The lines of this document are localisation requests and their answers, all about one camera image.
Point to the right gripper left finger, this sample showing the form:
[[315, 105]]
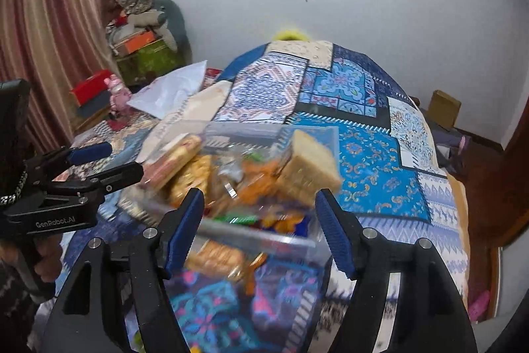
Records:
[[109, 280]]

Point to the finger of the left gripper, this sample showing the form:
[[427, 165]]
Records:
[[111, 180], [54, 163]]

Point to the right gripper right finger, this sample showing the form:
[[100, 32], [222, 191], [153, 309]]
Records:
[[430, 314]]

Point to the yellow rice cracker packet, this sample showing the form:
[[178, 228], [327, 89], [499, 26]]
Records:
[[157, 174]]

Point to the clear plastic storage box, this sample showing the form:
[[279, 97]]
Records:
[[284, 227]]

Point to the beige wafer biscuit packet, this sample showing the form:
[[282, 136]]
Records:
[[306, 167]]

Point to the person left hand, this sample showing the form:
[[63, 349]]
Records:
[[48, 267]]

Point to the red box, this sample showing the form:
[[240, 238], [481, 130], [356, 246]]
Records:
[[90, 88]]

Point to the pink plush toy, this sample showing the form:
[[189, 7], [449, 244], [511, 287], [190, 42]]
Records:
[[119, 96]]

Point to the white pillow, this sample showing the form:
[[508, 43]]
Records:
[[169, 92]]

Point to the orange biscuit packet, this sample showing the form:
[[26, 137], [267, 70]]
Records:
[[221, 261]]

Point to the pile of clothes and boxes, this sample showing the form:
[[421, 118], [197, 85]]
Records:
[[148, 39]]

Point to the striped brown curtain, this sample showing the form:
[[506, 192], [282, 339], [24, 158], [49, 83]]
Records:
[[54, 45]]

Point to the patchwork patterned bed quilt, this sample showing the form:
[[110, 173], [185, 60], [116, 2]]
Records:
[[392, 182]]

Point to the cardboard box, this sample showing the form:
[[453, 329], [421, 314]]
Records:
[[443, 109]]

